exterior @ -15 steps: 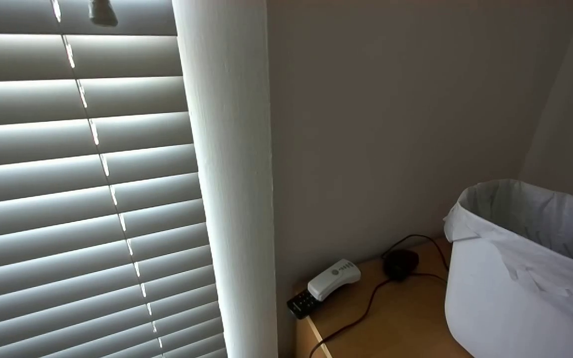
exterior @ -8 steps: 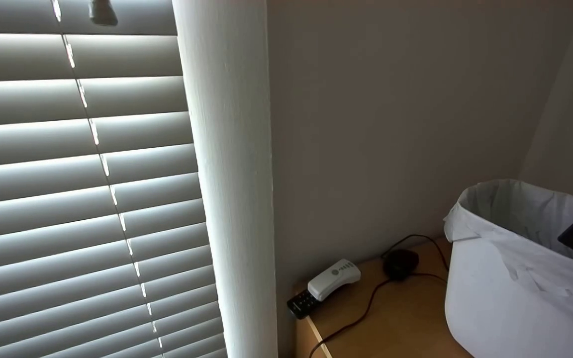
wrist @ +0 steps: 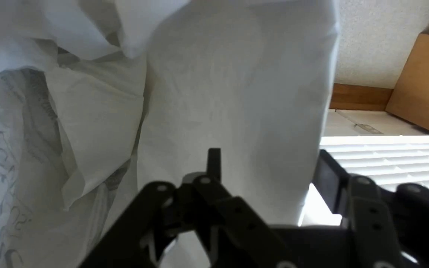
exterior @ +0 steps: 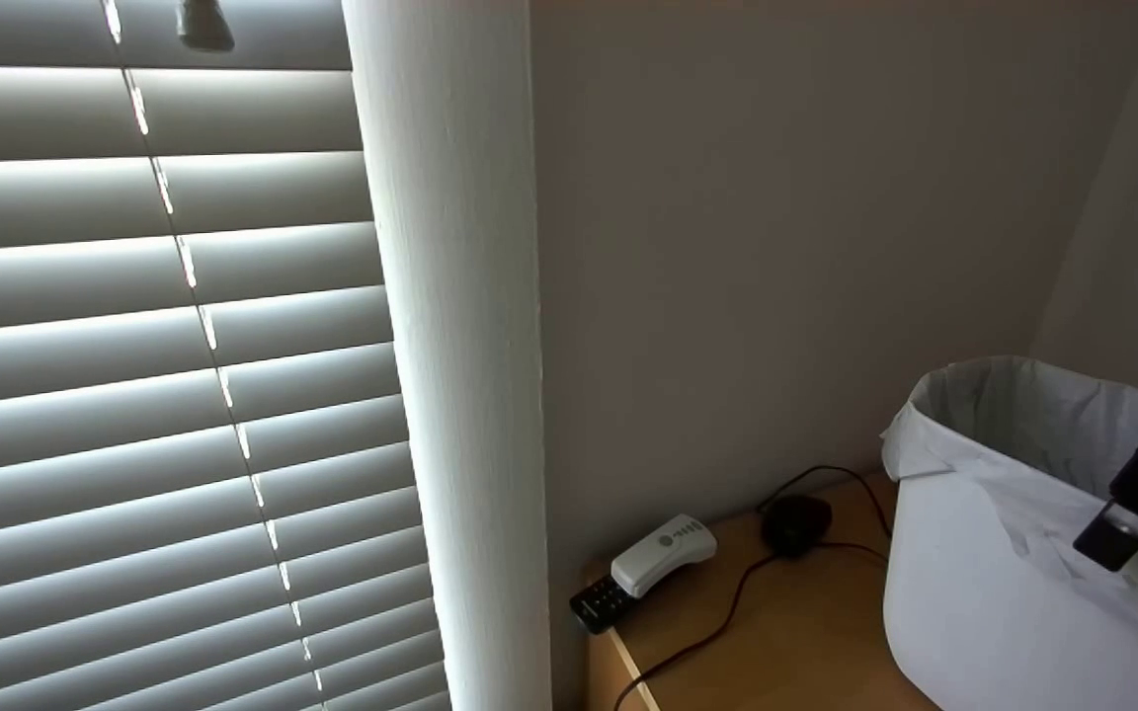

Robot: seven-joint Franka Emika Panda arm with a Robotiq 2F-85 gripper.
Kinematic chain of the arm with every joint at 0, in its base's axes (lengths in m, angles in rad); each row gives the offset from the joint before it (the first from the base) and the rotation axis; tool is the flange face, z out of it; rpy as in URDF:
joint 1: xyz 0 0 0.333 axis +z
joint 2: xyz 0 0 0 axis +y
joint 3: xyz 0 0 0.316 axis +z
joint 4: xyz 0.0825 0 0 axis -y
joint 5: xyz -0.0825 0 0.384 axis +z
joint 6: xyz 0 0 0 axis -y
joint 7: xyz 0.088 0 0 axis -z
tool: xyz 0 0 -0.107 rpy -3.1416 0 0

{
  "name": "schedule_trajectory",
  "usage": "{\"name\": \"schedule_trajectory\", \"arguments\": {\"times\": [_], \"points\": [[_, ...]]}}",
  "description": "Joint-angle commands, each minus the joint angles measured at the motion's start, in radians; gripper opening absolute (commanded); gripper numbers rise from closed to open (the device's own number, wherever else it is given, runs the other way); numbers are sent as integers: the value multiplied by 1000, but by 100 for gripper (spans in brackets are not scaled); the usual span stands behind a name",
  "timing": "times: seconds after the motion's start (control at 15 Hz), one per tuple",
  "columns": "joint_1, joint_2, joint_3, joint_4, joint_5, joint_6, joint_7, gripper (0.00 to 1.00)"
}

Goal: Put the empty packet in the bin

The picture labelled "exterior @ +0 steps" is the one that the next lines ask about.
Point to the white plastic bin liner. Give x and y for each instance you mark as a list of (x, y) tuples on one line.
[(1014, 415)]

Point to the white waste bin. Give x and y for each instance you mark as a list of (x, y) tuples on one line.
[(974, 612)]

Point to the black computer mouse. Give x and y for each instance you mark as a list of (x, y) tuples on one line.
[(796, 523)]

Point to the white remote control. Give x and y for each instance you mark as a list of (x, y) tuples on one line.
[(661, 555)]

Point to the black remote control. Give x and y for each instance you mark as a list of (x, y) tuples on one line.
[(601, 600)]

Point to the white slatted window blind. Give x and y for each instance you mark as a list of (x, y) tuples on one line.
[(65, 415)]

